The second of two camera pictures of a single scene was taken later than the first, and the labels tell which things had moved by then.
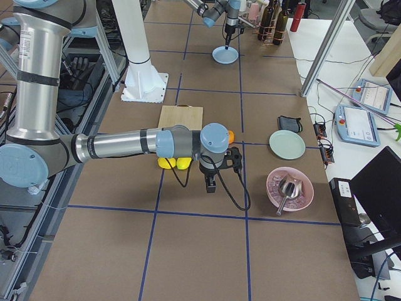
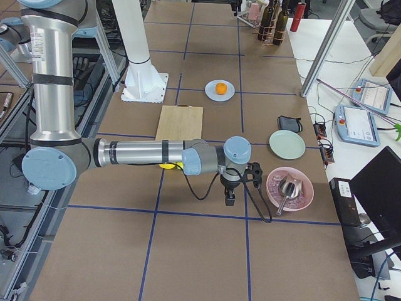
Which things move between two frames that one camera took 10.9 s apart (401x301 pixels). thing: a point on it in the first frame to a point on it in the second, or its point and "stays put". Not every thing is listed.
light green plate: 287,145 stays put
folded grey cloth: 292,124 stays put
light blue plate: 220,55 to 210,92
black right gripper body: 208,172 to 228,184
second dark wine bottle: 266,22 stays put
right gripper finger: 213,187 to 233,197
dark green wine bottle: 281,27 stays put
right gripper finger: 207,182 to 228,197
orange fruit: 232,135 to 221,88
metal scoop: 288,187 stays put
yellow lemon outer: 164,163 stays put
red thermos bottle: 300,9 stays put
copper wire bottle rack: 268,34 stays put
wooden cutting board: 190,116 stays put
